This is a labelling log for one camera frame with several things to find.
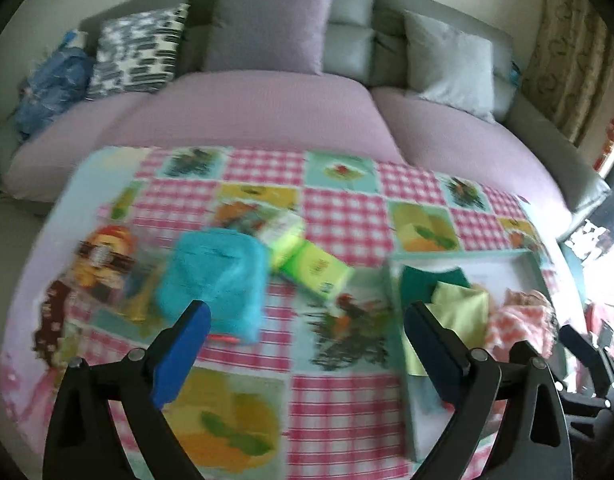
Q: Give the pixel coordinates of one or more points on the grey sofa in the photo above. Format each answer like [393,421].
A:
[352,10]

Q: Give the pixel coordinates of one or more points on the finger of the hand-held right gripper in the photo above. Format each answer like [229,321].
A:
[579,347]

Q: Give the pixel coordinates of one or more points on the black white patterned pillow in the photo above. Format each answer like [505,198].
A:
[137,50]

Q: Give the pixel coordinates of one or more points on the pink checked printed tablecloth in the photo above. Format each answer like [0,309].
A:
[337,200]

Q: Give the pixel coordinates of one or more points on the grey pillow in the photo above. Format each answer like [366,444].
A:
[447,65]

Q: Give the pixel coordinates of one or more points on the purple pillow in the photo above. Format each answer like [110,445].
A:
[267,25]

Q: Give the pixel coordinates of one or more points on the teal plastic toy box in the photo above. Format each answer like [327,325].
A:
[212,280]

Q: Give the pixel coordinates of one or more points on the teal tray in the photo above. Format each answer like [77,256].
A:
[492,270]

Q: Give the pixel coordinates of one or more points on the clear plastic toy box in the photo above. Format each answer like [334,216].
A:
[107,260]

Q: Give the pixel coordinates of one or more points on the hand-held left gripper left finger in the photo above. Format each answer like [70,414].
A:
[182,355]

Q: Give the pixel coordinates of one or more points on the pink knitted cloth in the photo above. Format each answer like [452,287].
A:
[517,325]

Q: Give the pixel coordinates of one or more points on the beige patterned curtain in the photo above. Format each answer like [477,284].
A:
[567,60]

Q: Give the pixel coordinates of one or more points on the white green packet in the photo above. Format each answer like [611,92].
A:
[282,235]

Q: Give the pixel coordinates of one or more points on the light green cloth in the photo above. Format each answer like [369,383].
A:
[462,310]

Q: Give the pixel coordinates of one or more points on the blue clothes pile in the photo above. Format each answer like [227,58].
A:
[52,85]

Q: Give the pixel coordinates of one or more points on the green yellow sponge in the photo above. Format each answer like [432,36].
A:
[427,285]

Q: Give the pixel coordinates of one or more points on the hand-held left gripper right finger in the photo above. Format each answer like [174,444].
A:
[432,350]

